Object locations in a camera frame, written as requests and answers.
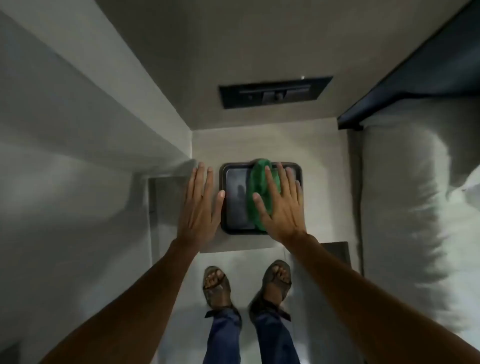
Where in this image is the white bedding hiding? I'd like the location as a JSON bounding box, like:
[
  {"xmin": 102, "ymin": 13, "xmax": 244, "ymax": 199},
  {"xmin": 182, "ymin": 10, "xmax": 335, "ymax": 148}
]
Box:
[{"xmin": 359, "ymin": 98, "xmax": 480, "ymax": 344}]

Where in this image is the person's right forearm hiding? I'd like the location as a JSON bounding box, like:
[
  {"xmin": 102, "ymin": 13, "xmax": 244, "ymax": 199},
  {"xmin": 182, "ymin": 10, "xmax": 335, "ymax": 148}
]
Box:
[{"xmin": 284, "ymin": 233, "xmax": 480, "ymax": 364}]

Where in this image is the beige bedside table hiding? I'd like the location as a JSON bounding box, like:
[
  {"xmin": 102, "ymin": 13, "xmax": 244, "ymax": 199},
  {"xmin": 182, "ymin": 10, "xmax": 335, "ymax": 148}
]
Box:
[{"xmin": 148, "ymin": 118, "xmax": 362, "ymax": 272}]

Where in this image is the black wall switch panel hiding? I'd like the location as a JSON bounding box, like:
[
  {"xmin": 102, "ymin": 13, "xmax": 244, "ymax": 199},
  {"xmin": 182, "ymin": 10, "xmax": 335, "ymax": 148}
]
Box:
[{"xmin": 218, "ymin": 76, "xmax": 334, "ymax": 110}]

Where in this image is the left sandalled foot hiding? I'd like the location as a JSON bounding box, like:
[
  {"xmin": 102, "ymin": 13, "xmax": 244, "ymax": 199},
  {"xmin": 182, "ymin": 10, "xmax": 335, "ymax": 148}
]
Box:
[{"xmin": 202, "ymin": 265, "xmax": 234, "ymax": 313}]

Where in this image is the person's left forearm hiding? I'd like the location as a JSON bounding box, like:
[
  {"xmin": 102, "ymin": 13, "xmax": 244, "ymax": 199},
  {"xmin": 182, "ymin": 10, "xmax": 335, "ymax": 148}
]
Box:
[{"xmin": 38, "ymin": 239, "xmax": 200, "ymax": 364}]

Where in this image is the black bed headboard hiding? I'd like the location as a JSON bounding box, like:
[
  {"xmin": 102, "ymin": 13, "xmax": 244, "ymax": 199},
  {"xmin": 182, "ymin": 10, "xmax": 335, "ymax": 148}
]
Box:
[{"xmin": 336, "ymin": 0, "xmax": 480, "ymax": 132}]

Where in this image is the green cleaning cloth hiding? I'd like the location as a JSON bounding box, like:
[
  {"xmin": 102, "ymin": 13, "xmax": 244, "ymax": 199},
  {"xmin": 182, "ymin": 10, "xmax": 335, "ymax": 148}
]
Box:
[{"xmin": 245, "ymin": 158, "xmax": 283, "ymax": 231}]

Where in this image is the black rectangular tray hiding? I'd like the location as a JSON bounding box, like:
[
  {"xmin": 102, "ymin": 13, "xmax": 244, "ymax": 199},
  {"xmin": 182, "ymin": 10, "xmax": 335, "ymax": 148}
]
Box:
[{"xmin": 219, "ymin": 161, "xmax": 304, "ymax": 236}]

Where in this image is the sandalled foot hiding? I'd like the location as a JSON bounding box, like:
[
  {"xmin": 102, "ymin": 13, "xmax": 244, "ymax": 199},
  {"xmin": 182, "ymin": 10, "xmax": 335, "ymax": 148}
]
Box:
[
  {"xmin": 202, "ymin": 265, "xmax": 234, "ymax": 313},
  {"xmin": 248, "ymin": 259, "xmax": 293, "ymax": 320}
]

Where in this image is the right sandalled foot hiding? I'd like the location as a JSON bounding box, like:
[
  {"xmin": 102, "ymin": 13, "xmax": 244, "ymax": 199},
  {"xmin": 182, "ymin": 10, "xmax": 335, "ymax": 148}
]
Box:
[{"xmin": 248, "ymin": 259, "xmax": 293, "ymax": 320}]

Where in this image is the person's right hand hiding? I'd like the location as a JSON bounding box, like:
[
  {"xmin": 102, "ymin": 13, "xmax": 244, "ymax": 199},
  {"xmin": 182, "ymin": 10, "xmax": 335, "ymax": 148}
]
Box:
[{"xmin": 252, "ymin": 161, "xmax": 309, "ymax": 245}]

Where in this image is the person's left hand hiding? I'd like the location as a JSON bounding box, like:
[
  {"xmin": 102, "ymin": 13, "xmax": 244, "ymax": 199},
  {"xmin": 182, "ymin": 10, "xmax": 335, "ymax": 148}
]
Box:
[{"xmin": 175, "ymin": 161, "xmax": 226, "ymax": 251}]

